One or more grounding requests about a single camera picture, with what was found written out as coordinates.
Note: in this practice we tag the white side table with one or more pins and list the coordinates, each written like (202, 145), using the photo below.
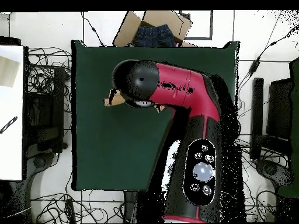
(11, 151)

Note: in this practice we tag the grey chair base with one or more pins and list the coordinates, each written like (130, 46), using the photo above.
(271, 169)
(39, 162)

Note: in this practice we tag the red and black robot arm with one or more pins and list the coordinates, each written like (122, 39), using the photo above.
(186, 93)

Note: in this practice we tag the black equipment stand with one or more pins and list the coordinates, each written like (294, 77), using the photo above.
(58, 93)
(258, 105)

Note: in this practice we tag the black ribbed strip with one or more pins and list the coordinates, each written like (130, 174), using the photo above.
(9, 124)

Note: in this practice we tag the blue denim jeans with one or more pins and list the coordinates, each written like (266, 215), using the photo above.
(154, 36)

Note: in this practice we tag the black power strip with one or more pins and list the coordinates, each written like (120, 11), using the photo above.
(70, 210)

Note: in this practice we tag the orange terry towel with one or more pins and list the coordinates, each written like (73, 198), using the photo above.
(118, 99)

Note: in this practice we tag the dark green tablecloth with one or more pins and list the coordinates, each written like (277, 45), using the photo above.
(112, 144)

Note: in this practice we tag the beige paper sheet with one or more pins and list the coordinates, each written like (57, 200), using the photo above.
(8, 72)

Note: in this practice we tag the open cardboard box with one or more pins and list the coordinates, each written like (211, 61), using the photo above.
(127, 30)

